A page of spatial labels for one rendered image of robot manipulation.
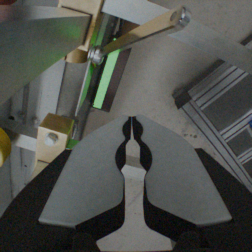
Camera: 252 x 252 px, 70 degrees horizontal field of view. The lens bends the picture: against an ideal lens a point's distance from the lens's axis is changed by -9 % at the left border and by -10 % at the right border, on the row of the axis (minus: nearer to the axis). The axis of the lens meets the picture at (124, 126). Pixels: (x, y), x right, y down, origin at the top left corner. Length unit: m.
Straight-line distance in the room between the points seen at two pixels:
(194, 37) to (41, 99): 0.45
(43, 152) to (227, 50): 0.32
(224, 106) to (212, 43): 0.86
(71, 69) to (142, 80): 0.77
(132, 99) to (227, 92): 0.54
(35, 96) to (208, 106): 0.82
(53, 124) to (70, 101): 0.15
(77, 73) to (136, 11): 0.23
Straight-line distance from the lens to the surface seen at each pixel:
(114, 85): 0.44
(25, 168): 0.78
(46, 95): 0.58
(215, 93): 1.05
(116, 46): 0.19
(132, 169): 0.36
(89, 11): 0.25
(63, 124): 0.34
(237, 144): 1.31
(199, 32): 0.27
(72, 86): 0.46
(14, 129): 0.38
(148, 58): 1.15
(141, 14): 0.26
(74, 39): 0.20
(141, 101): 1.22
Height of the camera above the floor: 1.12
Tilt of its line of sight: 59 degrees down
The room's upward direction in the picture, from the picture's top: 178 degrees counter-clockwise
